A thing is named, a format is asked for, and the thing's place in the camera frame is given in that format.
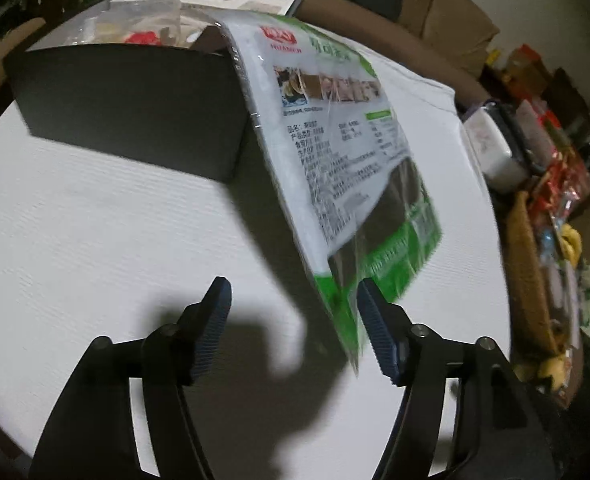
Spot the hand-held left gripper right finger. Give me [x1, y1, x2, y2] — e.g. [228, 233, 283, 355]
[356, 277, 558, 480]

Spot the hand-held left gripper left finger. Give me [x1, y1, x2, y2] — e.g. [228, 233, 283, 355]
[29, 276, 233, 480]

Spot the green seaweed package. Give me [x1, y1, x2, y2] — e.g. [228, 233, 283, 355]
[214, 14, 443, 376]

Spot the black storage box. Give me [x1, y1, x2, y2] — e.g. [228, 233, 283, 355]
[4, 22, 248, 186]

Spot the large red sachet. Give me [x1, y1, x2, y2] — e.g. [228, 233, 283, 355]
[124, 31, 160, 47]

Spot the white container with dark lid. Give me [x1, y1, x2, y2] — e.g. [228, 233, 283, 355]
[462, 101, 547, 194]

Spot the wicker basket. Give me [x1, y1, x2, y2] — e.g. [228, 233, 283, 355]
[504, 190, 585, 408]

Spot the yellow banana bunch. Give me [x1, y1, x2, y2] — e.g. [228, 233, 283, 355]
[514, 352, 573, 397]

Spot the brown sofa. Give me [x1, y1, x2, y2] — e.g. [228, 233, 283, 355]
[245, 0, 502, 107]

